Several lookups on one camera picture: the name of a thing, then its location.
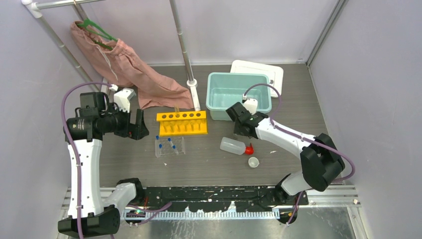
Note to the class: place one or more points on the white bin lid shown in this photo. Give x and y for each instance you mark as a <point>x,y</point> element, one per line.
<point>275,74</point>

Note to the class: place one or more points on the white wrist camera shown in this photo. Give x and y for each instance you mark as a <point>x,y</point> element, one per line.
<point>250,104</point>
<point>122,97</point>

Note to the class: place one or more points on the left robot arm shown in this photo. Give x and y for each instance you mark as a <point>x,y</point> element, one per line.
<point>89,215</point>

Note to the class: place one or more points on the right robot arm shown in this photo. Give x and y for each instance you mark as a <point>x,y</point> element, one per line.
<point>320,162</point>

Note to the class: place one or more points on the teal plastic bin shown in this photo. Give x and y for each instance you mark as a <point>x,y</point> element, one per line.
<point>226,89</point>

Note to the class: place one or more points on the yellow test tube rack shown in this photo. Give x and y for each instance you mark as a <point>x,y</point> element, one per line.
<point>182,123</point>

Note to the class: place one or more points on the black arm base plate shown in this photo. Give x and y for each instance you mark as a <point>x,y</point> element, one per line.
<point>217,198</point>

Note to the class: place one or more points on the clear well plate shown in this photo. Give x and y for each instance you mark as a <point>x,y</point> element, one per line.
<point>179,142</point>

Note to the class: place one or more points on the green clothes hanger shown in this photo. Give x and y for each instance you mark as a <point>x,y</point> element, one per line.
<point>93,32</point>

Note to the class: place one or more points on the white squeeze bottle red cap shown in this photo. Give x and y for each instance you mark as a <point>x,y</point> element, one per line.
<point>235,146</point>

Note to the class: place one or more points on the large clear test tube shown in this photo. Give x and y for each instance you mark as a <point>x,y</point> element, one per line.
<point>177,111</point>

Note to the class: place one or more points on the pink cloth garment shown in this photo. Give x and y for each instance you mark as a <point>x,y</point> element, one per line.
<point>154,89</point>

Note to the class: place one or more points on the small white cup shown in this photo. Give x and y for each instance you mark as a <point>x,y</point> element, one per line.
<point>253,162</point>

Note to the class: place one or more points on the small clear tube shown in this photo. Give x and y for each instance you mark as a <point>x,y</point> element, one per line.
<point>175,150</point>

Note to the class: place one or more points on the metal clothes rack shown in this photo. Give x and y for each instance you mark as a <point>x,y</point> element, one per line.
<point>34,9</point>

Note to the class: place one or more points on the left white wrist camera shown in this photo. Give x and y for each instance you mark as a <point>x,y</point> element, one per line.
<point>122,97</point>

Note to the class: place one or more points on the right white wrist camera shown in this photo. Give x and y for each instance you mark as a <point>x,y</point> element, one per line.
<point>250,104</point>

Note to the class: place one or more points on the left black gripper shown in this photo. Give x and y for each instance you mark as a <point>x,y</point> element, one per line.
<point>135,131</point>

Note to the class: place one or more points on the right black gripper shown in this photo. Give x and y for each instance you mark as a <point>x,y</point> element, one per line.
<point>236,130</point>

